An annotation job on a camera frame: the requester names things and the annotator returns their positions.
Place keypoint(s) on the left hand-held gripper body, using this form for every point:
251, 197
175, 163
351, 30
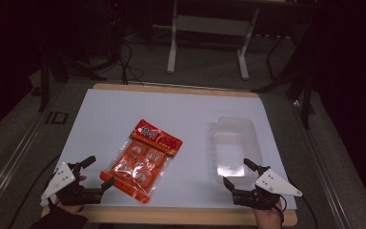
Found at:
58, 182

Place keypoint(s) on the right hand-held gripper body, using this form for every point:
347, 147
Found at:
274, 183

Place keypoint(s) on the clear plastic container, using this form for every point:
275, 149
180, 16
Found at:
235, 146

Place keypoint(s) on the orange snack packet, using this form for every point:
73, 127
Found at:
143, 159

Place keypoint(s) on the person's left hand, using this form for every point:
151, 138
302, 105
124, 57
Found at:
71, 209

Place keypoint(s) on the person's right hand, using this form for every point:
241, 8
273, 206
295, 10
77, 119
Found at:
268, 218

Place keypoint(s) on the black floor socket plate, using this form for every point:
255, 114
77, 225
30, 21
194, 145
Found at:
57, 117

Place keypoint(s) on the black metal stand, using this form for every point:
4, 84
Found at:
305, 95
44, 82

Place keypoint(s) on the white paper sheet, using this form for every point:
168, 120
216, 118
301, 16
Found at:
178, 108

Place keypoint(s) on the grey metal rail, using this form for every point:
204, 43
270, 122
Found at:
322, 165
9, 165

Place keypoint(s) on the white metal table frame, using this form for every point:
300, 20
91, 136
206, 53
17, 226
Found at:
209, 25

